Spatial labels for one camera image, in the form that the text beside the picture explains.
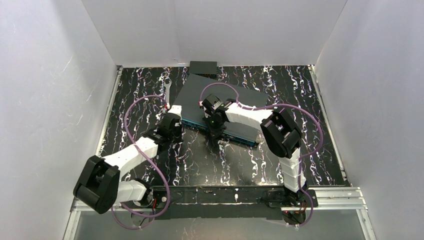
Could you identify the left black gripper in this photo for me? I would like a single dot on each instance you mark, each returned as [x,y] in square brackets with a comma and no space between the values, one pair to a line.
[175,131]

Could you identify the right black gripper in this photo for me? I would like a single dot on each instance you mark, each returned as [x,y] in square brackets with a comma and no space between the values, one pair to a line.
[214,129]

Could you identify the large dark network switch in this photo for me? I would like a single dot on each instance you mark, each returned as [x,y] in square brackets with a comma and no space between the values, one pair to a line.
[194,90]

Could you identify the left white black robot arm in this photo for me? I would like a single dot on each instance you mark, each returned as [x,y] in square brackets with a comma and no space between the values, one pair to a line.
[100,183]

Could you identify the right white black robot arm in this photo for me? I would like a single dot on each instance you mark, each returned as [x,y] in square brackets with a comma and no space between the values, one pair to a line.
[282,135]

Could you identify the silver open-end wrench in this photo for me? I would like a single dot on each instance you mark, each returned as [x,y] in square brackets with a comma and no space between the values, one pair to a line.
[167,87]

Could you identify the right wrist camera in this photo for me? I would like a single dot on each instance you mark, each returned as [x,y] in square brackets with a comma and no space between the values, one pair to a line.
[211,103]

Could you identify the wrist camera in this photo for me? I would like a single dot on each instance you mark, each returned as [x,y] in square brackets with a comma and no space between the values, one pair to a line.
[176,110]
[211,103]

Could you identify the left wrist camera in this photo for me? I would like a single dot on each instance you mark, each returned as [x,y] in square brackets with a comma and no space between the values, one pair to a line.
[176,110]

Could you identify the small black switch box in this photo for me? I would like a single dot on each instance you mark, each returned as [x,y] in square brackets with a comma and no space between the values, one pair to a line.
[208,69]

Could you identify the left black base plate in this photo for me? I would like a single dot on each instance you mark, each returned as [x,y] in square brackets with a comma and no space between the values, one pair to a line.
[155,197]

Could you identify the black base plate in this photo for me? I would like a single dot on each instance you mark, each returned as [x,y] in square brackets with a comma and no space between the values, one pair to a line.
[282,197]
[155,197]

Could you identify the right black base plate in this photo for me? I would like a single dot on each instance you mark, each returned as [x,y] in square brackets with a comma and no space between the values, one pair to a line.
[282,197]

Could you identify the aluminium front rail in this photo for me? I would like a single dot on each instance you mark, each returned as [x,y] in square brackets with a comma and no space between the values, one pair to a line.
[193,197]

